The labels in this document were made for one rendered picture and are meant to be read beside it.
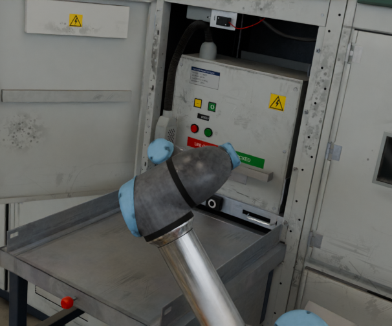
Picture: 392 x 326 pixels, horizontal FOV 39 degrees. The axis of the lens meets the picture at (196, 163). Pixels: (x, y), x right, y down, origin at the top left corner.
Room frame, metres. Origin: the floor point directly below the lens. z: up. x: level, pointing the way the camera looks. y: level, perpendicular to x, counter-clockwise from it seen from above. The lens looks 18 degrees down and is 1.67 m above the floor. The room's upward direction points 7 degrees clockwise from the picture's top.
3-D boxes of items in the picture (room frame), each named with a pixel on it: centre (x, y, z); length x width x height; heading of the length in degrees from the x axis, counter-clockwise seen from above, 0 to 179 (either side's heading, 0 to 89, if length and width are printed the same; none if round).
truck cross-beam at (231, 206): (1.92, -0.10, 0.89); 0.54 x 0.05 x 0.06; 59
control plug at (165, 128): (1.96, 0.12, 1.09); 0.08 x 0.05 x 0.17; 149
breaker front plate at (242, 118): (1.91, -0.09, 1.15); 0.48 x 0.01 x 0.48; 59
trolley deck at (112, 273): (1.58, 0.10, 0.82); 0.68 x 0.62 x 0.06; 149
